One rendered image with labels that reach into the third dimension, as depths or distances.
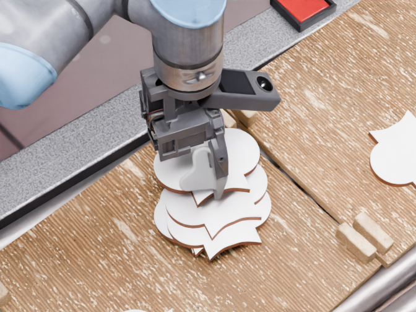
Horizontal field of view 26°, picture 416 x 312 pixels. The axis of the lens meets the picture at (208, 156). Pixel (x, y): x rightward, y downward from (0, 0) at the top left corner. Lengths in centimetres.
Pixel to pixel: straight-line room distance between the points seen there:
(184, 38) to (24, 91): 17
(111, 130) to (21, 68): 50
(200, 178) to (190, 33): 25
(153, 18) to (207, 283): 42
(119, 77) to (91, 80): 8
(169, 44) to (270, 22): 56
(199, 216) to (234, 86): 21
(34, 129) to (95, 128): 115
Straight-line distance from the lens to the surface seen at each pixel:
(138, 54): 259
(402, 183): 126
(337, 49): 140
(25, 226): 126
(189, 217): 116
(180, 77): 94
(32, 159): 132
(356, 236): 119
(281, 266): 119
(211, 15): 88
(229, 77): 104
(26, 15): 87
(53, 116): 249
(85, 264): 120
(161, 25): 89
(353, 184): 126
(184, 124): 102
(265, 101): 106
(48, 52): 86
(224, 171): 108
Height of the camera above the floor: 201
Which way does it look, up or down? 57 degrees down
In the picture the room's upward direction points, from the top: straight up
